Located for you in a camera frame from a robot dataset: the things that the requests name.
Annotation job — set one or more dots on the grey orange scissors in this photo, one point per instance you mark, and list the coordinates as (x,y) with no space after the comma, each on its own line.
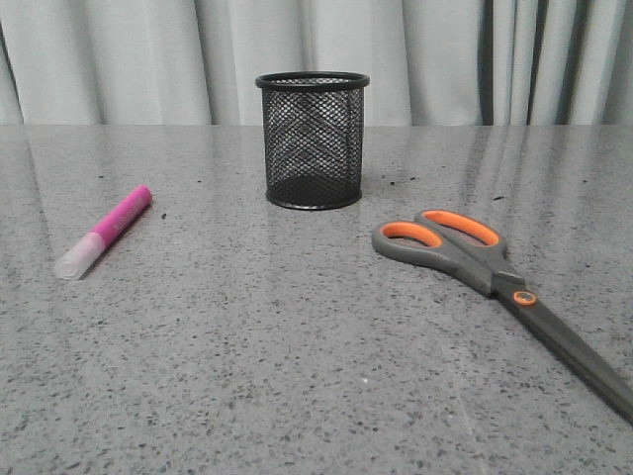
(475,254)

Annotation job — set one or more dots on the black mesh pen holder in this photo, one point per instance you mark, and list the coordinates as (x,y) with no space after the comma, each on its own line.
(313,125)

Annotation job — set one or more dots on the grey curtain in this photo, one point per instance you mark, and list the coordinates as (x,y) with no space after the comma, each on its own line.
(450,63)

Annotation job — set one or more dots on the pink highlighter pen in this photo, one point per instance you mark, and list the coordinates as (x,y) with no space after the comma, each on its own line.
(81,257)

